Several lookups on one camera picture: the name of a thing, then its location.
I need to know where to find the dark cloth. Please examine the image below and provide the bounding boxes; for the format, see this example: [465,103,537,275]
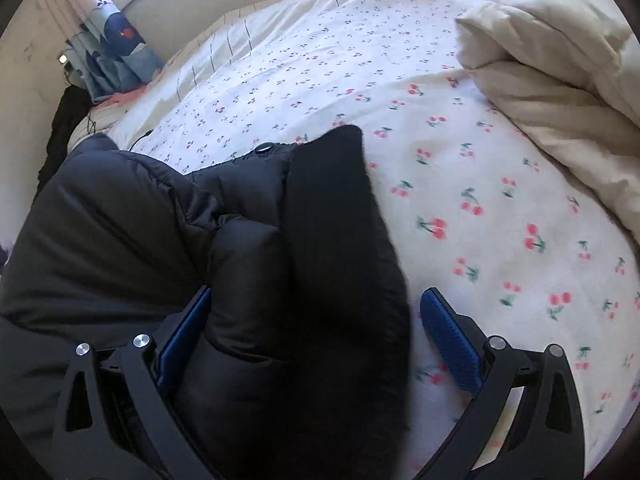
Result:
[37,85,96,191]

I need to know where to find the blue printed curtain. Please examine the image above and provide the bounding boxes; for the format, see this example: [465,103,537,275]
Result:
[65,0,166,103]

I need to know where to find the cream quilt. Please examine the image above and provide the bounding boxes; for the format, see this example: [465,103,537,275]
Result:
[455,0,640,241]

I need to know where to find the cherry print bed sheet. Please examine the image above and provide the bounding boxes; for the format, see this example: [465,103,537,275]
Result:
[67,0,640,473]

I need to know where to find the black puffer jacket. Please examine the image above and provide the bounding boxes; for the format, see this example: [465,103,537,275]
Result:
[0,125,413,480]

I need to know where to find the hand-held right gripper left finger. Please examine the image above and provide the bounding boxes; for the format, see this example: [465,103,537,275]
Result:
[52,286,221,480]

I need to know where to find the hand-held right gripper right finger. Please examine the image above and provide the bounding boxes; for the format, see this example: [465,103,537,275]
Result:
[415,287,586,480]

